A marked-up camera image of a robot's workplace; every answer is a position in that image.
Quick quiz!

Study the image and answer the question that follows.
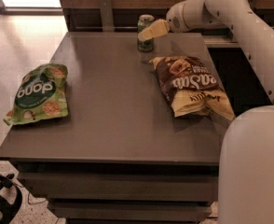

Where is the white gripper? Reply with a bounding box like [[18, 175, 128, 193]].
[[138, 2, 187, 42]]

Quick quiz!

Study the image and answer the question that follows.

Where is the green soda can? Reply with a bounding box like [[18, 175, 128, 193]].
[[137, 14, 154, 52]]

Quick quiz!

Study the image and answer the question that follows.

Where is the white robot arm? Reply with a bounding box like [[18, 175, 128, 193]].
[[138, 0, 274, 224]]

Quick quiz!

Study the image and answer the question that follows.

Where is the brown and yellow chip bag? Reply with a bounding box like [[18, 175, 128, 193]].
[[150, 56, 235, 120]]

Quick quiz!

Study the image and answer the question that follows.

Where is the green rice chip bag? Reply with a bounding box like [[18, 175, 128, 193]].
[[4, 63, 68, 125]]

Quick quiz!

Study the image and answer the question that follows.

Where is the grey drawer cabinet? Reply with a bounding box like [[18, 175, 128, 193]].
[[0, 33, 228, 224]]

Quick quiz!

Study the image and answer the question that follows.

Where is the left metal wall bracket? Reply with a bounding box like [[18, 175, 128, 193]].
[[99, 0, 115, 32]]

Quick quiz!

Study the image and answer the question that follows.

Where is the thin cable on floor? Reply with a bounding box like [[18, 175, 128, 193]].
[[0, 166, 48, 206]]

